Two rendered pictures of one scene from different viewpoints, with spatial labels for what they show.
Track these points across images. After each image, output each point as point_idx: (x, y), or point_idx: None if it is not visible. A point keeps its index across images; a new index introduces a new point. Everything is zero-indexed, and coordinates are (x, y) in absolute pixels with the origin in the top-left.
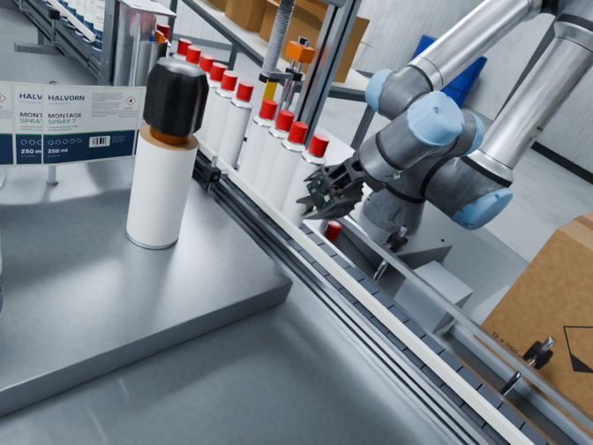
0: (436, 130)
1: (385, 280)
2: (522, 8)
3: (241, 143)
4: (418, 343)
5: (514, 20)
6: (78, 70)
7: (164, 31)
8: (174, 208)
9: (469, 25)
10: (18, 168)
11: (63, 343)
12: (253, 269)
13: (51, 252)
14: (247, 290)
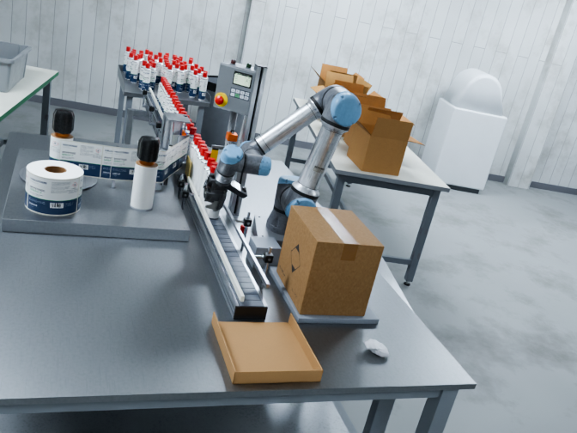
0: (225, 157)
1: None
2: (308, 112)
3: None
4: (220, 248)
5: (305, 118)
6: None
7: (192, 131)
8: (145, 192)
9: (282, 120)
10: (102, 182)
11: (90, 220)
12: (174, 223)
13: (100, 204)
14: (165, 227)
